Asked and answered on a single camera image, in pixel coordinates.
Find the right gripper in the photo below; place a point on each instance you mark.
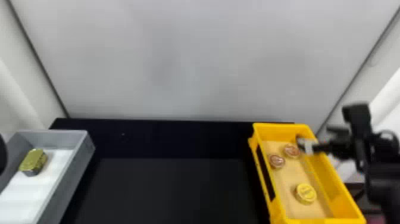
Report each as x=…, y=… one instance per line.
x=342, y=147

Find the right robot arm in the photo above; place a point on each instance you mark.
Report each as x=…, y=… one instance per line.
x=383, y=178

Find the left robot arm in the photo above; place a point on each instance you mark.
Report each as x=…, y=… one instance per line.
x=2, y=154

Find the brown round can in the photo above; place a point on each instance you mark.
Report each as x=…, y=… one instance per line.
x=276, y=161
x=292, y=151

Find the yellow box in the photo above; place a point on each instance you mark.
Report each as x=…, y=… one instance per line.
x=325, y=175

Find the yellow round can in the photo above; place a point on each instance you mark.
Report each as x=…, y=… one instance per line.
x=305, y=193

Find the grey box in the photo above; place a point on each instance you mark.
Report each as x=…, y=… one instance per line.
x=62, y=175

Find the gold angular can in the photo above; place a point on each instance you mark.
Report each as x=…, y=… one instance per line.
x=33, y=161

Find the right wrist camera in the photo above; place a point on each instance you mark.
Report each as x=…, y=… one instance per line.
x=356, y=117

